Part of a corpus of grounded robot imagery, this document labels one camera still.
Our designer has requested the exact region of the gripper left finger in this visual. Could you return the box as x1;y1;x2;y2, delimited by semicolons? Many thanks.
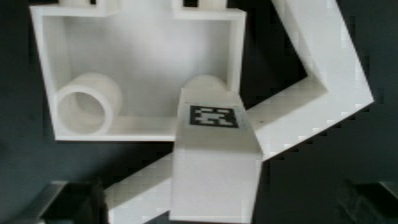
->
11;180;110;224

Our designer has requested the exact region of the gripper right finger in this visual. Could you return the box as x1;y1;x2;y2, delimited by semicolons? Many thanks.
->
336;181;398;224

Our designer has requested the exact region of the white chair leg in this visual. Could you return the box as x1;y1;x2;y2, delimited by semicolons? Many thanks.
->
171;75;263;224

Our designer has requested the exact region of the white chair seat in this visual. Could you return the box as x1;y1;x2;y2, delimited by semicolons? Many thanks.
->
30;0;247;141

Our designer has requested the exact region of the white U-shaped obstacle fence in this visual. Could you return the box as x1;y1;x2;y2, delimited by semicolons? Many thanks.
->
107;0;373;224

